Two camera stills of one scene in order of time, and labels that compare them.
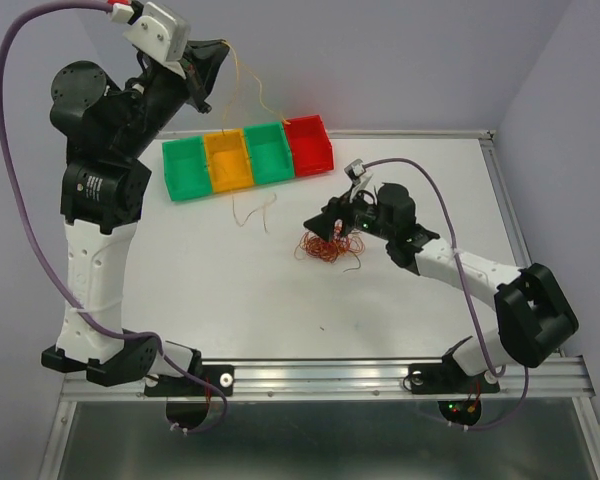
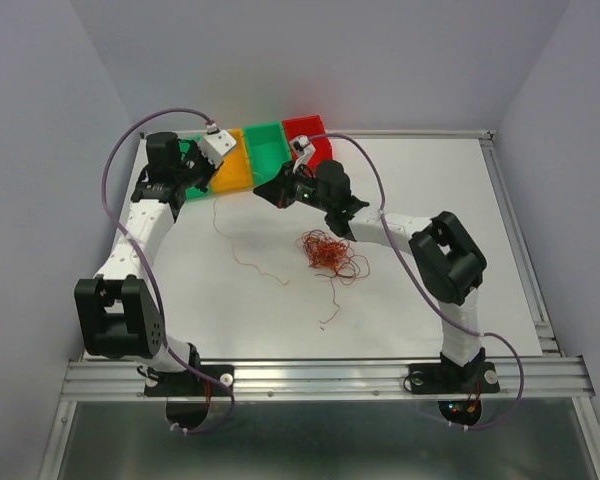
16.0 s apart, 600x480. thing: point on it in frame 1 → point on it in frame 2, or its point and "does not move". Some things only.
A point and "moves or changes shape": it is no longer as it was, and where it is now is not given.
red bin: x=311 y=147 does not move
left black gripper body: x=167 y=93 → x=195 y=170
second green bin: x=270 y=152 does not move
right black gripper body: x=363 y=215 → x=303 y=190
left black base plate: x=181 y=386 does not move
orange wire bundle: x=353 y=243 moves or changes shape
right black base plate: x=447 y=378 does not move
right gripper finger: x=324 y=223 → x=275 y=191
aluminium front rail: x=568 y=380 does not move
